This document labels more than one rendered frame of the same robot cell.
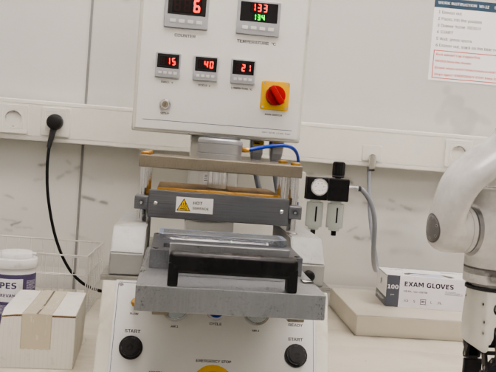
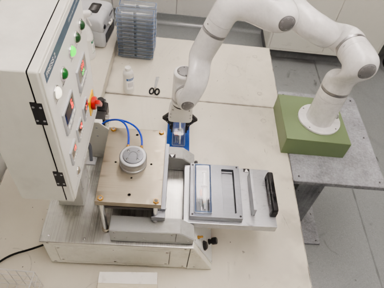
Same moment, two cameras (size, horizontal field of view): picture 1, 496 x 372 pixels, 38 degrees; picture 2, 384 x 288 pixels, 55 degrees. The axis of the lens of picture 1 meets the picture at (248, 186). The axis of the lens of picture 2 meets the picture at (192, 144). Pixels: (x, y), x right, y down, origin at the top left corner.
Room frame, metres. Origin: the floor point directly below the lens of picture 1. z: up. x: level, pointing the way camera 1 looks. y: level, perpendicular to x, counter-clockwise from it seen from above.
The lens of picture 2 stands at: (1.11, 0.69, 1.99)
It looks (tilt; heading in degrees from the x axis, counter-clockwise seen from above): 50 degrees down; 270
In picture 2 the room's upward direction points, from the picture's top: 9 degrees clockwise
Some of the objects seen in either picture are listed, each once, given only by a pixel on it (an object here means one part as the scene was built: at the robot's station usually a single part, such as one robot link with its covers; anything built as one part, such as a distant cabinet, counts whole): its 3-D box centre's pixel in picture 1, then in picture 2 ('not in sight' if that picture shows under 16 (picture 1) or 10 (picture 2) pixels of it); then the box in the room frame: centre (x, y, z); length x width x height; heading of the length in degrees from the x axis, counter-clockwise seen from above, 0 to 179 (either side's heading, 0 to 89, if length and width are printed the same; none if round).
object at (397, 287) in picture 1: (428, 288); not in sight; (1.70, -0.45, 0.83); 0.23 x 0.12 x 0.07; 90
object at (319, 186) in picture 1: (324, 198); (103, 119); (1.42, -0.15, 1.05); 0.15 x 0.05 x 0.15; 96
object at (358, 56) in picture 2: not in sight; (350, 70); (0.54, -0.50, 1.15); 0.19 x 0.12 x 0.24; 101
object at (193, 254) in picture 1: (232, 271); (271, 193); (0.82, 0.01, 0.99); 0.15 x 0.02 x 0.04; 96
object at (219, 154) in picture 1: (227, 173); (123, 162); (1.30, 0.04, 1.08); 0.31 x 0.24 x 0.13; 96
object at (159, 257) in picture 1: (222, 252); (215, 191); (1.01, 0.03, 0.98); 0.20 x 0.17 x 0.03; 96
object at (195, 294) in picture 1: (224, 266); (228, 194); (0.96, 0.02, 0.97); 0.30 x 0.22 x 0.08; 6
